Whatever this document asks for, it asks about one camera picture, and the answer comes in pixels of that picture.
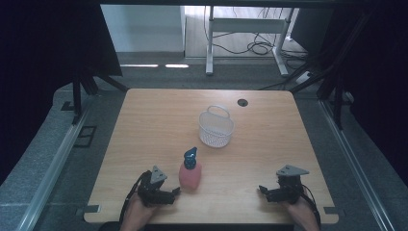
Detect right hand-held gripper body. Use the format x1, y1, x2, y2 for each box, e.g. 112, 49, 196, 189
268, 164, 311, 205

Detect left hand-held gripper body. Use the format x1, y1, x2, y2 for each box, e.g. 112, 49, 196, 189
137, 165, 177, 208

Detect pink spray bottle blue trigger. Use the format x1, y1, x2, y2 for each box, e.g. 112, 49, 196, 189
178, 146, 203, 192

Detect white plastic mesh basket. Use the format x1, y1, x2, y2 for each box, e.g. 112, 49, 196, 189
197, 104, 236, 149

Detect person's left hand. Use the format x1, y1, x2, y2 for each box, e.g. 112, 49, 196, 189
125, 192, 159, 225

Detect person's right hand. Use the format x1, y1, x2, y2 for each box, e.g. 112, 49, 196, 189
284, 195, 314, 223

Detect white power strip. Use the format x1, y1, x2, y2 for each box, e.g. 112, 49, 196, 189
294, 70, 314, 86

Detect black tripod stand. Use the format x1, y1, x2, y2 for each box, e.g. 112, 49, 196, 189
290, 13, 374, 131
71, 65, 130, 125

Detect black curtain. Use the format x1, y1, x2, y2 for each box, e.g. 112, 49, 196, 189
290, 6, 408, 179
0, 3, 123, 186

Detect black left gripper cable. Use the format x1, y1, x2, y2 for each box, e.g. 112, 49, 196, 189
118, 170, 152, 225

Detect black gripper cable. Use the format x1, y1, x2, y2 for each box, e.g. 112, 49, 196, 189
118, 170, 152, 225
300, 183, 322, 229

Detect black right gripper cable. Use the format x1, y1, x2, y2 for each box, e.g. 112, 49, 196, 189
300, 183, 322, 229

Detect silver metal floor rail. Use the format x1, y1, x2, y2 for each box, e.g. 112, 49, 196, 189
14, 102, 91, 231
319, 99, 396, 231

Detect black floor cables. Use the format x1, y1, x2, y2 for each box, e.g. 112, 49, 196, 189
211, 7, 309, 90

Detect white metal desk frame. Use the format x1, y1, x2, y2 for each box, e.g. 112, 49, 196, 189
205, 5, 295, 77

